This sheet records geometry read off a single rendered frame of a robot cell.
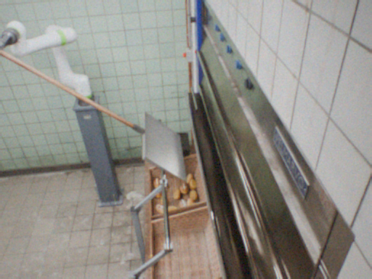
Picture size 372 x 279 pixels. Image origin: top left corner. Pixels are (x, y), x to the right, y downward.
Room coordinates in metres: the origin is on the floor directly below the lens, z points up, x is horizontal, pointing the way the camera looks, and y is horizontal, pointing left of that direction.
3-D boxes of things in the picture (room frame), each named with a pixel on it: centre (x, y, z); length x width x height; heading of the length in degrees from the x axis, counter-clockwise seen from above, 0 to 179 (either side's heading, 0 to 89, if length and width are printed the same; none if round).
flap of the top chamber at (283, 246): (1.31, -0.23, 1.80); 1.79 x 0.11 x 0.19; 4
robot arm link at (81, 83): (2.51, 0.86, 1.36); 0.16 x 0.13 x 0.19; 58
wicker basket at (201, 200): (1.86, 0.08, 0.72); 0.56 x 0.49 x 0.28; 4
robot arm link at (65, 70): (2.58, 0.98, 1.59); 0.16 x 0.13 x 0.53; 58
